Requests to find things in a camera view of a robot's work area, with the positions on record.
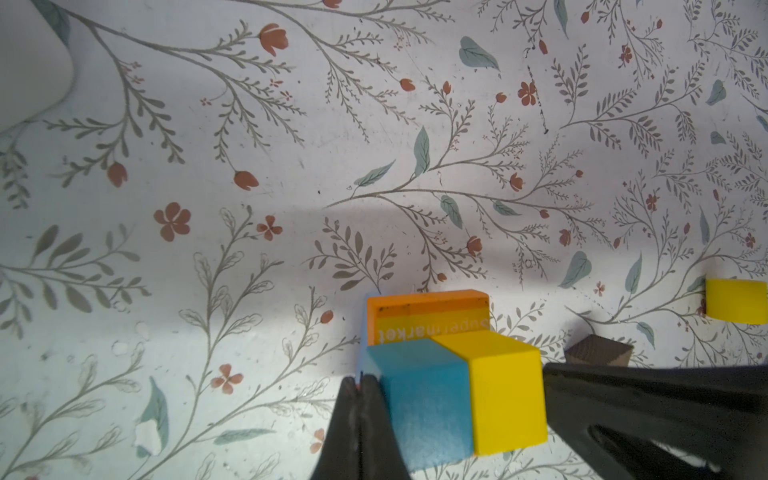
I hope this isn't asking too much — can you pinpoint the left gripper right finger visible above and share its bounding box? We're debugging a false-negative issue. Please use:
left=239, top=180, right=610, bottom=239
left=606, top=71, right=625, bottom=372
left=543, top=363, right=767, bottom=479

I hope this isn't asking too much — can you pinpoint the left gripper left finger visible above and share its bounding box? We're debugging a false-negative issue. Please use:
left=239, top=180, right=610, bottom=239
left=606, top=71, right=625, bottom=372
left=311, top=374, right=411, bottom=480

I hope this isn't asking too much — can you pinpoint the dark brown plank block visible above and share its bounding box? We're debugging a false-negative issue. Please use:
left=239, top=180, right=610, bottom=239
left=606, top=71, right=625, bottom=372
left=564, top=334, right=634, bottom=367

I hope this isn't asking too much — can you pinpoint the teal wooden cube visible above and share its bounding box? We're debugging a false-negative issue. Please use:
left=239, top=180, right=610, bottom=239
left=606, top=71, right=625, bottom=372
left=361, top=339, right=474, bottom=472

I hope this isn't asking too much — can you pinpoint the yellow wooden cube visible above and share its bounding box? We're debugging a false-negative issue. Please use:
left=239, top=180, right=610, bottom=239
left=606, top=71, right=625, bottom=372
left=433, top=330, right=548, bottom=456

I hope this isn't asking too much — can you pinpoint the orange wooden cylinder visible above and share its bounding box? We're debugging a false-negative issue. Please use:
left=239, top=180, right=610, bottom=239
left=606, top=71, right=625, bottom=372
left=363, top=290, right=490, bottom=346

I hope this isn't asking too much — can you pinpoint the small yellow wooden block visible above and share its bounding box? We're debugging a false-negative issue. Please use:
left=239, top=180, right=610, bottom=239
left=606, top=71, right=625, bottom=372
left=705, top=279, right=767, bottom=325

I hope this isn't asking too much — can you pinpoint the white wooden-lid tissue box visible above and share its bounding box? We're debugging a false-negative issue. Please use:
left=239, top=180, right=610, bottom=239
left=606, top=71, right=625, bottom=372
left=1, top=0, right=74, bottom=132

